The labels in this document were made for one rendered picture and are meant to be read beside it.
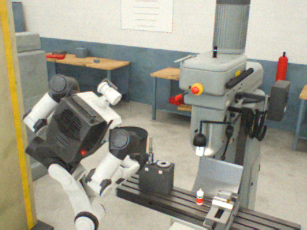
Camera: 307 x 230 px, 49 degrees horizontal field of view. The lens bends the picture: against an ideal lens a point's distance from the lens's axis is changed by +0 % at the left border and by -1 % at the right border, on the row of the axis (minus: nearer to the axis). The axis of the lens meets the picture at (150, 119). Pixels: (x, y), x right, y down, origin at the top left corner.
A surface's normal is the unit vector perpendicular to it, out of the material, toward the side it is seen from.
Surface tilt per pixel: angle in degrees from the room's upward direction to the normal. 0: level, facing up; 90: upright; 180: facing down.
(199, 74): 90
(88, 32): 90
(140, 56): 90
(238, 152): 90
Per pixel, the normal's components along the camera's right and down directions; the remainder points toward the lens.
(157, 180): -0.38, 0.32
